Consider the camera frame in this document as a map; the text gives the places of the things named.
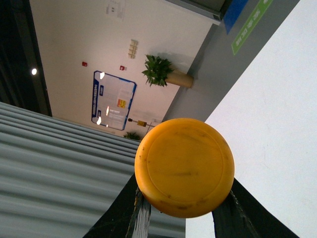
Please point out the yellow push button switch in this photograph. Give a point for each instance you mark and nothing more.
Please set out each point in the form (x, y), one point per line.
(184, 168)

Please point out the yellow sign on stand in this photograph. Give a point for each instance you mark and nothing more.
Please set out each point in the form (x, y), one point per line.
(144, 124)

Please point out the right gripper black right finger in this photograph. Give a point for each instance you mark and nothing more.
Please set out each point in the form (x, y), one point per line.
(242, 216)

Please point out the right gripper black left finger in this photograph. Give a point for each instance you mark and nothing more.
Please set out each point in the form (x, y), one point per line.
(127, 217)

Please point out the potted plant beige vase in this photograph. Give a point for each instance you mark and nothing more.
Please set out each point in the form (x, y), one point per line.
(160, 72)

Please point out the blue framed notice board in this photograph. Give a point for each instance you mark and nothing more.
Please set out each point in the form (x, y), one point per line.
(111, 100)

